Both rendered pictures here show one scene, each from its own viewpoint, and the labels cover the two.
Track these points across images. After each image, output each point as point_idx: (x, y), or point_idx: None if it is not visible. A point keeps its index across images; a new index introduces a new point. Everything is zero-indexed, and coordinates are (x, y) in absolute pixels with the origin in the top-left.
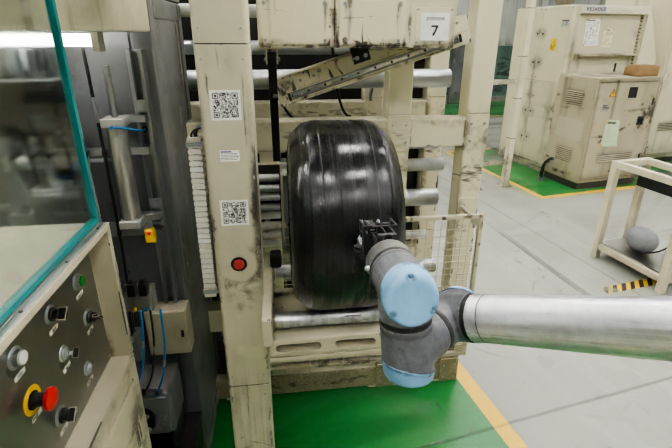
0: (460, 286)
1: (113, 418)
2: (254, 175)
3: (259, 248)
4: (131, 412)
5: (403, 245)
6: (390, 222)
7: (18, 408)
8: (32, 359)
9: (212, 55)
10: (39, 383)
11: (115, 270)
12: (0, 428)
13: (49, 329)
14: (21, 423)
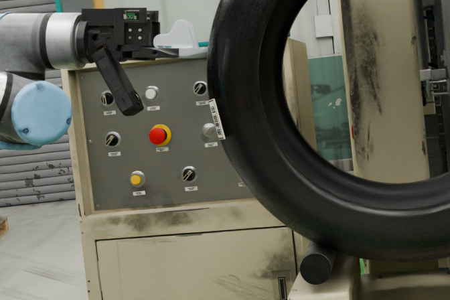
0: (45, 82)
1: (232, 224)
2: None
3: (352, 109)
4: (269, 252)
5: (62, 15)
6: (142, 13)
7: (145, 128)
8: (169, 107)
9: None
10: (172, 130)
11: (287, 91)
12: (126, 127)
13: (197, 99)
14: (145, 140)
